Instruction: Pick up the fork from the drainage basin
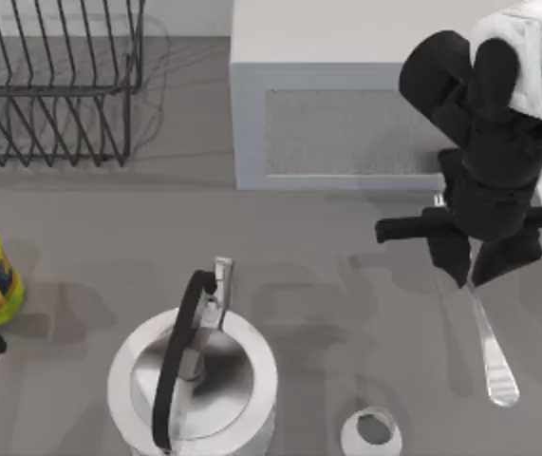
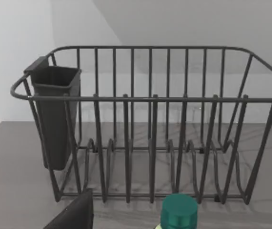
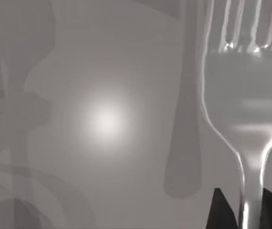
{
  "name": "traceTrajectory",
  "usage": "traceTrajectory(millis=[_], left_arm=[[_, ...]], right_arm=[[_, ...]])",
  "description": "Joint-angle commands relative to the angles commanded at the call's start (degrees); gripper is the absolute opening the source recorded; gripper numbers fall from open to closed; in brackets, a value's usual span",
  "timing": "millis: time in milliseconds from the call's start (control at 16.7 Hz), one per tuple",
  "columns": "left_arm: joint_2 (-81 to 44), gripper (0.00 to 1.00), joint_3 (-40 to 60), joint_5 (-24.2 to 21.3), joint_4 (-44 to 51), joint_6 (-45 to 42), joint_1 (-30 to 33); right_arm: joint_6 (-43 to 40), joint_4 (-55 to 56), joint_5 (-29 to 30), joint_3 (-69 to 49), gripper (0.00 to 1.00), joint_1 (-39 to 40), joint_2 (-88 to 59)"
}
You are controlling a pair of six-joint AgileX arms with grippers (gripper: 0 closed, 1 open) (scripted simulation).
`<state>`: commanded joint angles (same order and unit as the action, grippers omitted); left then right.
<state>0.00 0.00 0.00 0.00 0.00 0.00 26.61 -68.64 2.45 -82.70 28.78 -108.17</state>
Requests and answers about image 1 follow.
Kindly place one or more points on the silver metal spoon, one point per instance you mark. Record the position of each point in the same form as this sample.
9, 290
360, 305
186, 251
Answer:
500, 375

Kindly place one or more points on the pale grey cabinet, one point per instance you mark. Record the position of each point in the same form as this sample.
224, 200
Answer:
327, 38

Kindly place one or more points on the small white cup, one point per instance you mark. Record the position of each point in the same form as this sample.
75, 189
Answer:
391, 439

